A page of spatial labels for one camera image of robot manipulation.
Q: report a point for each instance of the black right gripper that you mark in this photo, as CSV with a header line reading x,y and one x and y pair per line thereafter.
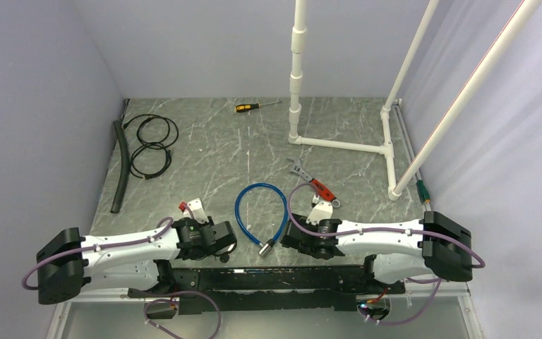
x,y
302,220

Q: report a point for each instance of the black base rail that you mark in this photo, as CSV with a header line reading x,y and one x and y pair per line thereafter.
x,y
273,288

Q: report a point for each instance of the orange handled screwdriver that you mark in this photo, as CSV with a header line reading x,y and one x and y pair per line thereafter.
x,y
246,107

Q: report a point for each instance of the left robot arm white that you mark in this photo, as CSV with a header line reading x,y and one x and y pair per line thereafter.
x,y
71,263

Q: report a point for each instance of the red handled adjustable wrench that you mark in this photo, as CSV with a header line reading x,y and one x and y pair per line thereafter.
x,y
321,190

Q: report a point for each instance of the black foam tube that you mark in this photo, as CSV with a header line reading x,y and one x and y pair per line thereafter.
x,y
125,166

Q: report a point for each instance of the green handled screwdriver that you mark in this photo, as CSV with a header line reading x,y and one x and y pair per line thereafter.
x,y
423,194

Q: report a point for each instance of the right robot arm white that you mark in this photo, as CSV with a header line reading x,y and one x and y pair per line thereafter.
x,y
433,244

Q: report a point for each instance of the blue cable lock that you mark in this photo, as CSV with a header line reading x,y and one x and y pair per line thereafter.
x,y
261,213

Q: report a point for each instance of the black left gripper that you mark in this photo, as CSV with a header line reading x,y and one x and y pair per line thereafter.
x,y
208,222

